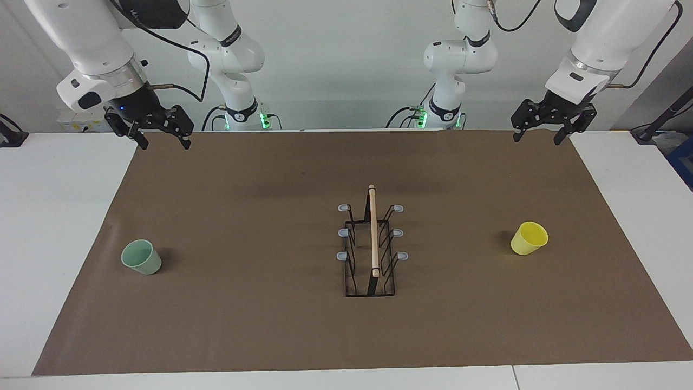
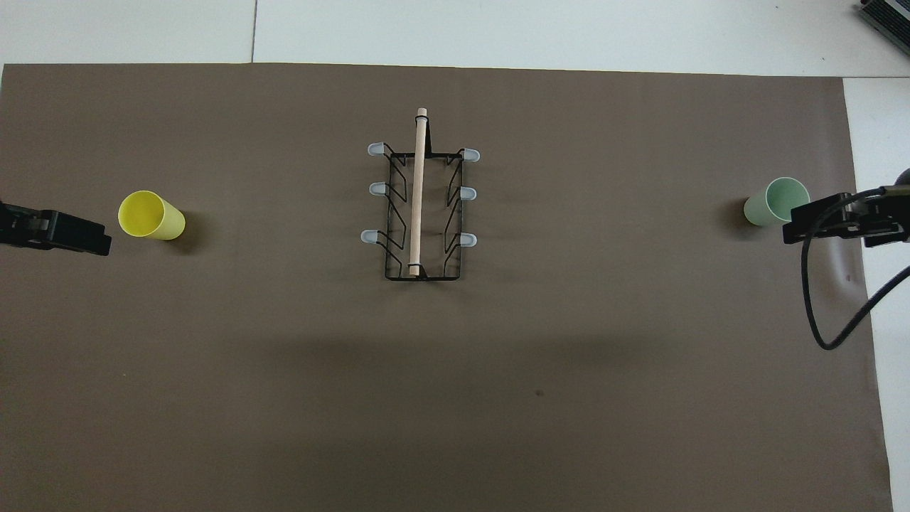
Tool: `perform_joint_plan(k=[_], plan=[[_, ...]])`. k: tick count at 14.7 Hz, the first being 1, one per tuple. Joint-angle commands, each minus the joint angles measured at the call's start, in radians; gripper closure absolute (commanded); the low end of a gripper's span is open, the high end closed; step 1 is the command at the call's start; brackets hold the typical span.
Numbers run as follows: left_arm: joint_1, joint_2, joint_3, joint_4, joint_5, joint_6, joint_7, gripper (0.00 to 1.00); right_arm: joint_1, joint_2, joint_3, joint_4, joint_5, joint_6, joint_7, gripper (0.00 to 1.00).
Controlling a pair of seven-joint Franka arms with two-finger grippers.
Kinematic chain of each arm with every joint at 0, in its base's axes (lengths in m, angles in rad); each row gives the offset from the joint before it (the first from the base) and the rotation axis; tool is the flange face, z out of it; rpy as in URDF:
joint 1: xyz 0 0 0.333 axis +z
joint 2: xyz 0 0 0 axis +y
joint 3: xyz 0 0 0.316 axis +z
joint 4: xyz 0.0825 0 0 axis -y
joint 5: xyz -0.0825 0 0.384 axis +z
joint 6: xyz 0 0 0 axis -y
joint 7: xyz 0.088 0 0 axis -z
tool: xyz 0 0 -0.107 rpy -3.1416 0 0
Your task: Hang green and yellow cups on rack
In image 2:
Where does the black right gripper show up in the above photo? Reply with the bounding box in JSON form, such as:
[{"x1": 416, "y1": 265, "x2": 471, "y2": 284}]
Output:
[{"x1": 782, "y1": 185, "x2": 910, "y2": 248}]

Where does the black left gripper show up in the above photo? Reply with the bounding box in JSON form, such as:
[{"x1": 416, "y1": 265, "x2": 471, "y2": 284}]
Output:
[{"x1": 0, "y1": 201, "x2": 112, "y2": 257}]

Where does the pale green plastic cup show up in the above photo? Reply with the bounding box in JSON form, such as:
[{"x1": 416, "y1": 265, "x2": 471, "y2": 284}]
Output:
[{"x1": 744, "y1": 177, "x2": 811, "y2": 227}]

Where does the yellow plastic cup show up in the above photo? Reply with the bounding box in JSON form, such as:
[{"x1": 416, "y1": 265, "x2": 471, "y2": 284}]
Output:
[{"x1": 117, "y1": 190, "x2": 186, "y2": 240}]

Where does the grey ribbed device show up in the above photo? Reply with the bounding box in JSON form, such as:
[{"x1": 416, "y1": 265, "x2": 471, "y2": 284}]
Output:
[{"x1": 857, "y1": 0, "x2": 910, "y2": 36}]

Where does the brown table mat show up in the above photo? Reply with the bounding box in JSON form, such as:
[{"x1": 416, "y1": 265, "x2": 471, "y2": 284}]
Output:
[{"x1": 0, "y1": 63, "x2": 894, "y2": 512}]

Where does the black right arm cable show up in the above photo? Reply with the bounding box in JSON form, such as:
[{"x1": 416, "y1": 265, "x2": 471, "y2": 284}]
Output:
[{"x1": 801, "y1": 188, "x2": 910, "y2": 351}]

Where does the black wire cup rack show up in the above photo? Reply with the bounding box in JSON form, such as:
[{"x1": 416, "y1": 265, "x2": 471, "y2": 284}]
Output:
[{"x1": 360, "y1": 107, "x2": 481, "y2": 282}]

